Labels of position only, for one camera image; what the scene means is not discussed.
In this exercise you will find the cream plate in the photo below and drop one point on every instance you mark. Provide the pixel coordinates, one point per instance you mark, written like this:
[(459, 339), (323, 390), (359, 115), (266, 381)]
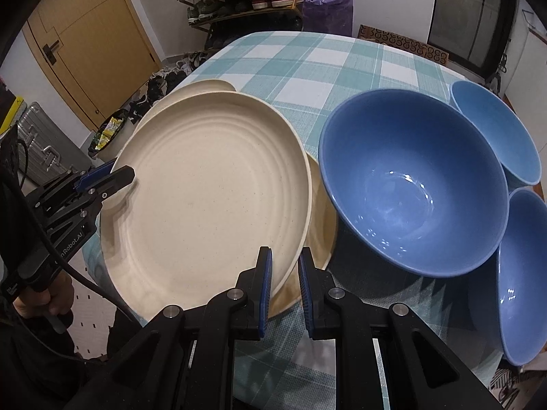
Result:
[(322, 230), (205, 188), (192, 92)]

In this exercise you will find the wooden shoe rack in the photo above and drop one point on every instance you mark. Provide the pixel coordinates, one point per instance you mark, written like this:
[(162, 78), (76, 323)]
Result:
[(239, 16)]

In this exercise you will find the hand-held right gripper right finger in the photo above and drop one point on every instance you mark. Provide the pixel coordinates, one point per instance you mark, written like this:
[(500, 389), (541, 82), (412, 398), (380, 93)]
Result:
[(305, 290)]

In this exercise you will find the white perforated floor mat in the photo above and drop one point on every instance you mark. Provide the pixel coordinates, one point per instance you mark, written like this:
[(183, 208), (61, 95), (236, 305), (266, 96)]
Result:
[(92, 316)]

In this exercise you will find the grey floor vacuum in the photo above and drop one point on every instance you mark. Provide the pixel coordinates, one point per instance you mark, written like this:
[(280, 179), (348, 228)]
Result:
[(498, 74)]

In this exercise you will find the black white striped rug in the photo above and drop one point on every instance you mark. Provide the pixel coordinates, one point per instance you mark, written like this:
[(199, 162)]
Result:
[(504, 378)]

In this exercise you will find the purple plastic bag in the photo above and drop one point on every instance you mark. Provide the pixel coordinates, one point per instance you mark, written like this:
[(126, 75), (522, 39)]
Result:
[(329, 13)]

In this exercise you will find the wooden door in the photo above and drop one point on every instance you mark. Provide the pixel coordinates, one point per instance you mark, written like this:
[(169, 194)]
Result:
[(98, 30)]

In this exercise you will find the patterned door mat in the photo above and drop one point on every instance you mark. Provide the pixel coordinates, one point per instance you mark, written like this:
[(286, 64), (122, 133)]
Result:
[(401, 42)]

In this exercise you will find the teal checked tablecloth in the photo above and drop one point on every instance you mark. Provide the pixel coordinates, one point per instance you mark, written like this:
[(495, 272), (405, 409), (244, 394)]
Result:
[(307, 64)]

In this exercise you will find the person's left forearm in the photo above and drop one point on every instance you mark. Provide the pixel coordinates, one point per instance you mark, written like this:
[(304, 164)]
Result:
[(25, 358)]

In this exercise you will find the black framed glass door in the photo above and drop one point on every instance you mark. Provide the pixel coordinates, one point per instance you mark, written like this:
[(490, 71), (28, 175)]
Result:
[(470, 13)]

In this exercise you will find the dark blue bowl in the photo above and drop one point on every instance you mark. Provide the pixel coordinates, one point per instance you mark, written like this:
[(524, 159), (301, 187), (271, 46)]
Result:
[(525, 282), (406, 188)]

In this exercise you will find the black bag of yellow packets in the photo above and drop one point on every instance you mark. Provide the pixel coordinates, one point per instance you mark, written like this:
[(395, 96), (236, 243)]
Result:
[(109, 128)]

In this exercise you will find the person's left hand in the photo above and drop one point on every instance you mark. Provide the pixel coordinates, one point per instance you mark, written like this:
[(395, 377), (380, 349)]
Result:
[(55, 297)]

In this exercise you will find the silver suitcase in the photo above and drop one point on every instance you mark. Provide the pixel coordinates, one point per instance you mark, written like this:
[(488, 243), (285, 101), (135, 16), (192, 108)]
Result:
[(42, 136)]

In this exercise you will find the black door lock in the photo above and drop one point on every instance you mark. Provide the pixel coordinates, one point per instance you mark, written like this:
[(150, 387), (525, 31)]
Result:
[(50, 51)]

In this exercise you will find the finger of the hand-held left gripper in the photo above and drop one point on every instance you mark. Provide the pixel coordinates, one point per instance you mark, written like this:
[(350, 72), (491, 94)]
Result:
[(117, 178), (87, 180)]

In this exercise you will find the white kitchen cabinet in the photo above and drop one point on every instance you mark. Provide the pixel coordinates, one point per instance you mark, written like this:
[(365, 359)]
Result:
[(530, 51)]

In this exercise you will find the light blue bowl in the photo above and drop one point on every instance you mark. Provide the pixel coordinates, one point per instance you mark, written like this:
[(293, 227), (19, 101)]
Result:
[(495, 132)]

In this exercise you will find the pile of scattered shoes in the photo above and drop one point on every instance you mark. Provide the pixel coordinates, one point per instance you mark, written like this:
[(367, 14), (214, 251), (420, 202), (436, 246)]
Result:
[(158, 83)]

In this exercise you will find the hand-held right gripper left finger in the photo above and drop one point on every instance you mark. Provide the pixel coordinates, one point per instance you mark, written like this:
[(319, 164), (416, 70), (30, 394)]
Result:
[(266, 294)]

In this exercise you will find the row of dark shoes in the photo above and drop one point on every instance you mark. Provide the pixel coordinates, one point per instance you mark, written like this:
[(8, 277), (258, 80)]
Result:
[(230, 3)]

